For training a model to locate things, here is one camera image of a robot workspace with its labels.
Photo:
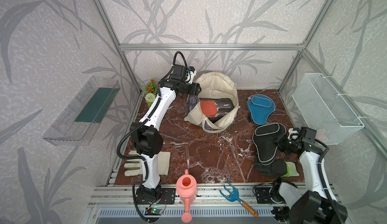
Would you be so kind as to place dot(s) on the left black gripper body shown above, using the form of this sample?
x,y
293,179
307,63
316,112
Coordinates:
x,y
189,89

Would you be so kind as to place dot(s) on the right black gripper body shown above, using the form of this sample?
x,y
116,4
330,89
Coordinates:
x,y
287,145

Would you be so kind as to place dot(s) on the black paddle case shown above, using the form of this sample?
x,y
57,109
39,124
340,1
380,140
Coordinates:
x,y
265,138

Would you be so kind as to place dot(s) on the beige canvas bag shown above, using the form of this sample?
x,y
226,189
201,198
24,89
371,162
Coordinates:
x,y
214,86

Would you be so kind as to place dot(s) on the blue paddle case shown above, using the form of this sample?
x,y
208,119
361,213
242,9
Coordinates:
x,y
260,108

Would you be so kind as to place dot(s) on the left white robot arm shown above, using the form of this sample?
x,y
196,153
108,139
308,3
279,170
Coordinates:
x,y
146,137

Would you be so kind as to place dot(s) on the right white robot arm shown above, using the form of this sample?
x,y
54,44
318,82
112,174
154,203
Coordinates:
x,y
317,204

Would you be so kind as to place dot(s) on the red ping pong paddle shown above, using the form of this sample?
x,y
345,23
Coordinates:
x,y
216,108

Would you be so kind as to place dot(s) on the black and green glove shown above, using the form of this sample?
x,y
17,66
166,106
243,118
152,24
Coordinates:
x,y
278,168

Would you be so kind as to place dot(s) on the green artificial plant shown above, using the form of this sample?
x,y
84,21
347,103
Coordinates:
x,y
150,92

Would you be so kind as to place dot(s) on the blue hand rake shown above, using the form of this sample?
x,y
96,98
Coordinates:
x,y
233,196

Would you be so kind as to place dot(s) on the beige work glove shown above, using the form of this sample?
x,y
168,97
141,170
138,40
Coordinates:
x,y
134,167

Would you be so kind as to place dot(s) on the pink watering can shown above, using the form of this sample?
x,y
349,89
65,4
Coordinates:
x,y
186,188

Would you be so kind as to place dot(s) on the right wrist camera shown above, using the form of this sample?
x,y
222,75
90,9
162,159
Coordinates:
x,y
302,135

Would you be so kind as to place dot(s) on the white wire mesh basket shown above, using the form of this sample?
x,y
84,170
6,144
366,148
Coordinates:
x,y
325,110

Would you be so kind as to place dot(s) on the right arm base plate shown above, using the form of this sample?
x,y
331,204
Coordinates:
x,y
263,196

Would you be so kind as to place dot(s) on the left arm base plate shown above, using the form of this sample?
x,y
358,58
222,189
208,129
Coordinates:
x,y
159,196

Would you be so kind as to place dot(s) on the clear plastic wall shelf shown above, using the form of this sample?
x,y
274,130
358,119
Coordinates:
x,y
79,121

